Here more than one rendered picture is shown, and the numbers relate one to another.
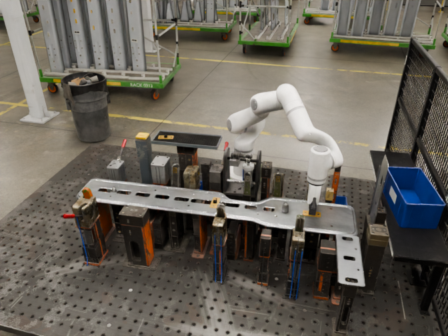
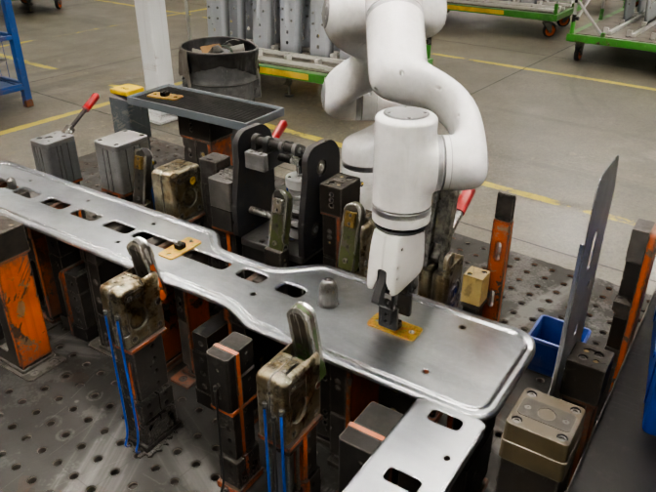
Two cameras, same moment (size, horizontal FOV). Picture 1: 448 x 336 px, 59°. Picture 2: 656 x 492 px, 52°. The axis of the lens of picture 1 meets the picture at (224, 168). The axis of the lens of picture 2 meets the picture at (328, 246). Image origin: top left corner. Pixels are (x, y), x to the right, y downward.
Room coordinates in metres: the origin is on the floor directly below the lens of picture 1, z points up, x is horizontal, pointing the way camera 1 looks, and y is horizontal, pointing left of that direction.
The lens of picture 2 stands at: (0.63, -0.64, 1.62)
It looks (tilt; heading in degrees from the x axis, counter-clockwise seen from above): 29 degrees down; 22
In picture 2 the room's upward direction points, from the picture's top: straight up
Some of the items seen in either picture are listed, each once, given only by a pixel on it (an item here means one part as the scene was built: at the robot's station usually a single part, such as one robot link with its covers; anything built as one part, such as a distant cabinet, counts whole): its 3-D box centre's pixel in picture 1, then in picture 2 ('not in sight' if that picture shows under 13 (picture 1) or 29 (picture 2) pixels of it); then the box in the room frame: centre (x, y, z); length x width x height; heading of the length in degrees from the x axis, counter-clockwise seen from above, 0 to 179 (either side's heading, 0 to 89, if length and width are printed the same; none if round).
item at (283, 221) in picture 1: (211, 203); (170, 249); (1.57, 0.07, 1.00); 1.38 x 0.22 x 0.02; 78
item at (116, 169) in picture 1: (120, 191); (65, 202); (1.86, 0.59, 0.88); 0.11 x 0.10 x 0.36; 168
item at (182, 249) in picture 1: (176, 222); (117, 285); (1.62, 0.25, 0.84); 0.13 x 0.11 x 0.29; 168
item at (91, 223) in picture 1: (91, 231); not in sight; (1.51, 0.66, 0.88); 0.15 x 0.11 x 0.36; 168
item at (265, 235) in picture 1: (265, 258); (236, 418); (1.35, -0.19, 0.84); 0.11 x 0.08 x 0.29; 168
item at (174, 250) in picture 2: (215, 201); (180, 246); (1.57, 0.04, 1.01); 0.08 x 0.04 x 0.01; 168
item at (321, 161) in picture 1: (319, 161); (407, 158); (1.48, -0.41, 1.28); 0.09 x 0.08 x 0.13; 112
